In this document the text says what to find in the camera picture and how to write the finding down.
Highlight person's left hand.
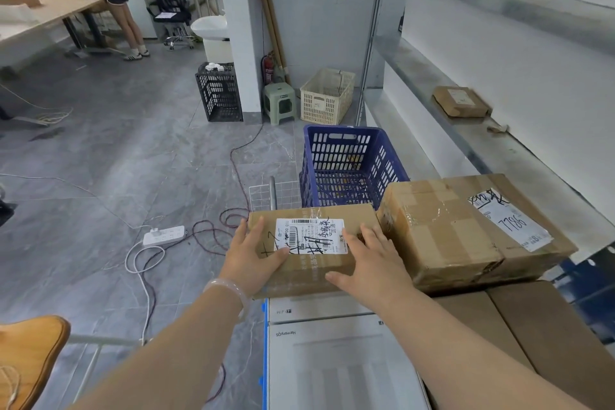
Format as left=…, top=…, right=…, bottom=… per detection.
left=218, top=216, right=291, bottom=300

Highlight person's right hand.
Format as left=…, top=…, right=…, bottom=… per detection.
left=325, top=224, right=416, bottom=315

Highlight box with scribbled label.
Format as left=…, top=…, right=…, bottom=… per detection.
left=247, top=202, right=381, bottom=300

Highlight white router box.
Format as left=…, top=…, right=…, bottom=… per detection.
left=266, top=313, right=433, bottom=410
left=267, top=291, right=375, bottom=325

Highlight blue perforated cart platform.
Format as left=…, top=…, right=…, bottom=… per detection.
left=259, top=299, right=269, bottom=410

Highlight large brown box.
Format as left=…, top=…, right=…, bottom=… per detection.
left=486, top=279, right=615, bottom=410
left=427, top=290, right=537, bottom=410

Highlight metal shelving rack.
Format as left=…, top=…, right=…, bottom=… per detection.
left=355, top=0, right=615, bottom=357

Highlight person's right forearm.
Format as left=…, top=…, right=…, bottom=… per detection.
left=379, top=291, right=592, bottom=410

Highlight person's left forearm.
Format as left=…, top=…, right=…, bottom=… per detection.
left=69, top=287, right=246, bottom=410

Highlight white power strip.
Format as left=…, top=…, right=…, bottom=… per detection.
left=142, top=225, right=187, bottom=247

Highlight dark blue plastic crate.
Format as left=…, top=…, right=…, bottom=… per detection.
left=300, top=124, right=410, bottom=211

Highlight cream plastic basket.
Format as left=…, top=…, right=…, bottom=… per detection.
left=300, top=68, right=357, bottom=126

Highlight green plastic stool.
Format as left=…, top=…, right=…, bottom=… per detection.
left=263, top=83, right=298, bottom=126

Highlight black plastic crate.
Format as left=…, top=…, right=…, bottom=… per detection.
left=195, top=62, right=243, bottom=123

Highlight red fire extinguisher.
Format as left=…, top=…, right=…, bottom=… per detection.
left=261, top=51, right=276, bottom=85

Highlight office chair with castors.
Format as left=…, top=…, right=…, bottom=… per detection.
left=163, top=22, right=195, bottom=50

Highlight white round chair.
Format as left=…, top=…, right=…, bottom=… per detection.
left=190, top=15, right=234, bottom=63

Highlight wooden poles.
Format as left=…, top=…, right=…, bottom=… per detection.
left=249, top=0, right=291, bottom=86

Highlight long wooden work table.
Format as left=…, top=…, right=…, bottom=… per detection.
left=0, top=0, right=114, bottom=69

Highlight translucent white bracelet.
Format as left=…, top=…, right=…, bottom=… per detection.
left=202, top=278, right=252, bottom=322

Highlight white wire cart grey handle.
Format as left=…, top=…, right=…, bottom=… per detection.
left=248, top=176, right=302, bottom=213

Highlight dark red cable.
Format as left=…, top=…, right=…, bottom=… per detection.
left=142, top=124, right=265, bottom=401

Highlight white power cable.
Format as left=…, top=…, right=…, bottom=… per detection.
left=124, top=241, right=167, bottom=346

